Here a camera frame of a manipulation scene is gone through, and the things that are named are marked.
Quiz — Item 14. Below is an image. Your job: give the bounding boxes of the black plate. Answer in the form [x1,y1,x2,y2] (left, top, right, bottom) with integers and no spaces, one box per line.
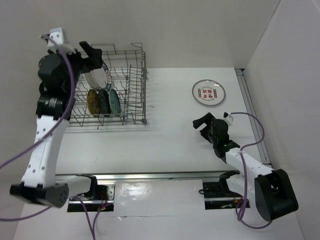
[98,89,112,118]

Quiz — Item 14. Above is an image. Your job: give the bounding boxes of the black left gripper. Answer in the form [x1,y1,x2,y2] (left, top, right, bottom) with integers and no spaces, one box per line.
[57,41,104,92]

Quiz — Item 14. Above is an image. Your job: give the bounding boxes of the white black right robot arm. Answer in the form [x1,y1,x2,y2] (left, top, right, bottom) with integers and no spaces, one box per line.
[192,112,299,225]

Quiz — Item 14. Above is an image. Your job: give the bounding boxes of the aluminium table rail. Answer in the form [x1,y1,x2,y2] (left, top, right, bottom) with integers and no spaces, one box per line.
[234,68,272,167]

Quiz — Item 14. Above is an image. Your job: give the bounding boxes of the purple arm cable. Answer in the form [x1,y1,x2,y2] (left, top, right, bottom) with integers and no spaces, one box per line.
[0,34,77,222]
[231,112,272,230]

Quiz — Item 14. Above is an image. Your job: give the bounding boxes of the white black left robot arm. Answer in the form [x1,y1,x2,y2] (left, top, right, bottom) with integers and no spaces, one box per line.
[9,41,103,208]

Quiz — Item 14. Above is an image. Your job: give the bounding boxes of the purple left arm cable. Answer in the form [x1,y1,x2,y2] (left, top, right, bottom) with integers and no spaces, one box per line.
[0,34,77,222]

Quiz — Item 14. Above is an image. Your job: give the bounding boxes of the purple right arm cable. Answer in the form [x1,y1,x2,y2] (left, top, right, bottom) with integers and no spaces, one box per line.
[231,112,272,230]

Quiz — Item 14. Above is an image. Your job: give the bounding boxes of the blue floral plate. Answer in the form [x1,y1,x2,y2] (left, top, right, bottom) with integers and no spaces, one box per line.
[109,89,121,116]

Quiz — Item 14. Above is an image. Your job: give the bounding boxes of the yellow patterned plate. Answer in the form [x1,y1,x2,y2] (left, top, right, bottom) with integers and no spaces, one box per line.
[86,89,101,118]

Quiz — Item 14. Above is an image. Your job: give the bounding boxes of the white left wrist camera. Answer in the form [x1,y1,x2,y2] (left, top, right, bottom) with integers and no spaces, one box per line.
[40,27,76,54]

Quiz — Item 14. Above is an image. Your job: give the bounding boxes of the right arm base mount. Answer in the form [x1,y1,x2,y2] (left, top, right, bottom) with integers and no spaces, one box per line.
[198,170,243,210]

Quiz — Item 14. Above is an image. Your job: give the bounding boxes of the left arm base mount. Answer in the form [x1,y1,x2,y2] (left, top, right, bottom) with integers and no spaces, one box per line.
[67,180,116,213]

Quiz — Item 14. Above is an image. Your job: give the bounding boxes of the grey wire dish rack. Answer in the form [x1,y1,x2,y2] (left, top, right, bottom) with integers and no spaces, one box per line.
[67,42,148,132]

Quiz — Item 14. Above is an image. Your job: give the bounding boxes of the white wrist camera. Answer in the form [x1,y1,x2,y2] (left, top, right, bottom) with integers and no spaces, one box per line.
[40,27,76,54]
[223,112,234,127]

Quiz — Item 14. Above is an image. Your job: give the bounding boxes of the green red ring plate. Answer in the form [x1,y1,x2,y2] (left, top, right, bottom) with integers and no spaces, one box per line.
[84,72,99,90]

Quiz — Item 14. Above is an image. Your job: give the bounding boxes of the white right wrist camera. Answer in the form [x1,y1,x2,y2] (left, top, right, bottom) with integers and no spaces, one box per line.
[223,112,234,127]

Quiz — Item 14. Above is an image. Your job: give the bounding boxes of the white plate red characters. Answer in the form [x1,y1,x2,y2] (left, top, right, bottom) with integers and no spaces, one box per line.
[191,79,226,106]

